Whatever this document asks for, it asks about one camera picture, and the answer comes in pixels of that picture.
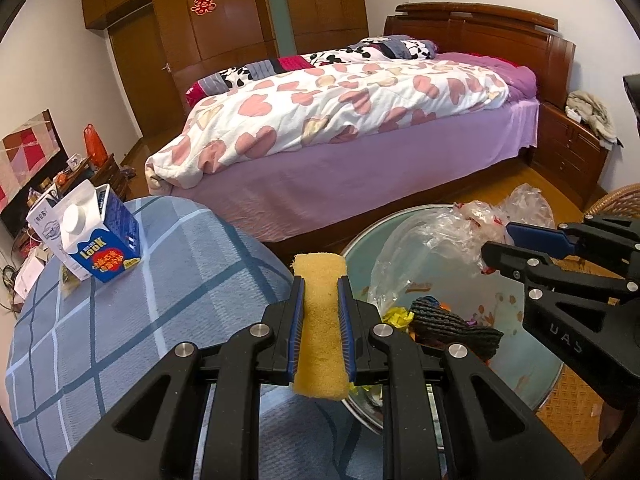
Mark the black mesh net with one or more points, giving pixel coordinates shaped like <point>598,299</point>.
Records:
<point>450,327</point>

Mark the teal trash bin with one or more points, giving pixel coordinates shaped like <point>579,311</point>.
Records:
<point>500,360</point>

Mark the wooden wardrobe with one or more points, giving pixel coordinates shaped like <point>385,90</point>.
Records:
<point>225,20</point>

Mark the wicker chair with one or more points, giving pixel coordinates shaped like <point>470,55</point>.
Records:
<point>620,205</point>

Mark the blue milk carton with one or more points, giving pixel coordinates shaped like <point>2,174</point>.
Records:
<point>105,245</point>

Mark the dark object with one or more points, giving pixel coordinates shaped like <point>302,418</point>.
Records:
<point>632,105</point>

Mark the wooden nightstand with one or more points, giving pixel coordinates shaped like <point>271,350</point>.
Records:
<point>565,160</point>

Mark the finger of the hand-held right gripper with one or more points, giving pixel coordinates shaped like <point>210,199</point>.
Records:
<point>535,237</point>
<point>505,257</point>

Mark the yellow wrapper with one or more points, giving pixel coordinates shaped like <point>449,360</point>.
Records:
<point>397,319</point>

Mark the white mug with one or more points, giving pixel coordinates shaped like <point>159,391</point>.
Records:
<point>75,161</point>

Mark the cow-print patchwork blanket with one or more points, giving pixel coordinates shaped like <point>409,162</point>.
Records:
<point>280,67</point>

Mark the wooden door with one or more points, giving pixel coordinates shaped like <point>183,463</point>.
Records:
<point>145,75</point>

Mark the blue plaid tablecloth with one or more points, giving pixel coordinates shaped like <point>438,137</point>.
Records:
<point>175,310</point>

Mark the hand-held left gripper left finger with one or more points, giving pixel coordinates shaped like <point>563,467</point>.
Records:
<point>296,340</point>

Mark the beige crumpled cloth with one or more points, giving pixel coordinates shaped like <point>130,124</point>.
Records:
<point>595,115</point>

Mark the flat television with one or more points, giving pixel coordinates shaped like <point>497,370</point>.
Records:
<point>30,200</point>

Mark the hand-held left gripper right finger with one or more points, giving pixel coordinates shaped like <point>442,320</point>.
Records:
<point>347,340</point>

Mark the yellow sponge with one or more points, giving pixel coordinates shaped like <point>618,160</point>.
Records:
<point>320,320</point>

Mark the wooden bed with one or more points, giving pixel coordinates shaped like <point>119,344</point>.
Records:
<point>350,180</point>

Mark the white flat box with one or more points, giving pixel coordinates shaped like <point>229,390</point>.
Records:
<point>30,272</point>

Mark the clear red-printed plastic bag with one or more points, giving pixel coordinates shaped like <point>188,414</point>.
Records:
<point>435,240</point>

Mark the orange carrier bag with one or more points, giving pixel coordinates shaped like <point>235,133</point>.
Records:
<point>95,145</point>

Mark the red pink patchwork cover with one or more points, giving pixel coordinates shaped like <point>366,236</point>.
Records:
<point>25,155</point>

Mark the tall white carton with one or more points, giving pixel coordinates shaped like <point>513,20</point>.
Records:
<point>42,220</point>

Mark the red paper decoration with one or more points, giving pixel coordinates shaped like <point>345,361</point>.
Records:
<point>202,3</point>

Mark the wooden television cabinet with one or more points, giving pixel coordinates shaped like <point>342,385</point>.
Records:
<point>112,175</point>

